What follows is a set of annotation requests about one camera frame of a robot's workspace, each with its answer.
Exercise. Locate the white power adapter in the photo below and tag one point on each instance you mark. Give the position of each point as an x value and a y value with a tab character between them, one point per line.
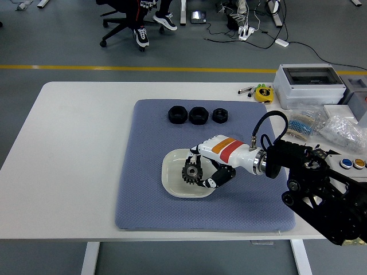
282	42

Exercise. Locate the large black hex nut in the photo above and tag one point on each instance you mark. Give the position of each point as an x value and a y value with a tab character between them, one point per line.
172	117
193	118

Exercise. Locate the small black hex nut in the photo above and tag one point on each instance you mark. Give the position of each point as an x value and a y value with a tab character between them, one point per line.
215	117

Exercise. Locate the blue-grey textured mat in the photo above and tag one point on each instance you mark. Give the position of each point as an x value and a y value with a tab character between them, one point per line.
143	172

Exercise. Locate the green-tipped pen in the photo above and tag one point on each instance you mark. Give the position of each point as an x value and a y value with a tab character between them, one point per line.
259	86

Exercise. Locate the yellow tape measure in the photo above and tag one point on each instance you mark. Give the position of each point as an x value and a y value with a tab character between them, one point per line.
263	94

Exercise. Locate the grey electrical enclosure box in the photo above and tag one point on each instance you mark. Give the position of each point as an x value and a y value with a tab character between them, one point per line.
309	93

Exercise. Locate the bag of blue resistors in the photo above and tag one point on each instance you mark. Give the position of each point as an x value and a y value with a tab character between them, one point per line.
302	126

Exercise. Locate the person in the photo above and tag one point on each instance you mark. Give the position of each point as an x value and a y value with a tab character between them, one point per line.
164	20

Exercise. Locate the black desk phone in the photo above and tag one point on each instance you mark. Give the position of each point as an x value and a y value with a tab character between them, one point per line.
198	17

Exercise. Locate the black office chair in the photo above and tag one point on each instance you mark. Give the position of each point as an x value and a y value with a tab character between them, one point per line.
120	25

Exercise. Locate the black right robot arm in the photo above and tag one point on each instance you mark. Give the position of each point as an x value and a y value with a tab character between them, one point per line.
315	183

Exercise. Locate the large black gear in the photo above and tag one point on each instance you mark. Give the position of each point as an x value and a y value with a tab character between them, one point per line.
187	177

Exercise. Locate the white square plate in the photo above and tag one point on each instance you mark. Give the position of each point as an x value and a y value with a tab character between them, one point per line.
172	172

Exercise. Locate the white table leg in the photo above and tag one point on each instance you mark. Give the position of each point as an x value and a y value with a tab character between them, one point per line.
301	257
90	257

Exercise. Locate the white desk leg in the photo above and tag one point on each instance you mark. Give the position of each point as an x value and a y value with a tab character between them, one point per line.
275	14
183	11

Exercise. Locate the white power strip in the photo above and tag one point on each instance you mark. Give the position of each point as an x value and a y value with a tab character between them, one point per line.
246	33

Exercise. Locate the grey table control panel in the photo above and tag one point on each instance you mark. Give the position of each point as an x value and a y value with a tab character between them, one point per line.
262	243

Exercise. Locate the white flat box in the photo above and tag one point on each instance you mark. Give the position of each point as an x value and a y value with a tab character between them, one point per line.
338	110

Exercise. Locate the bag of clear small parts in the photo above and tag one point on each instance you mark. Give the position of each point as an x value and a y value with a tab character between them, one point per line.
341	131

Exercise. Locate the black silver marker pen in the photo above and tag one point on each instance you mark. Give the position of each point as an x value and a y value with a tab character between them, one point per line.
243	90

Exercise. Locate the push-button control box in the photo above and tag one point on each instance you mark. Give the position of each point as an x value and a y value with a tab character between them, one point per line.
345	163

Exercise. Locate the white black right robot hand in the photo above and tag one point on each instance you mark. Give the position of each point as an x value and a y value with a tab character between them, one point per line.
229	151

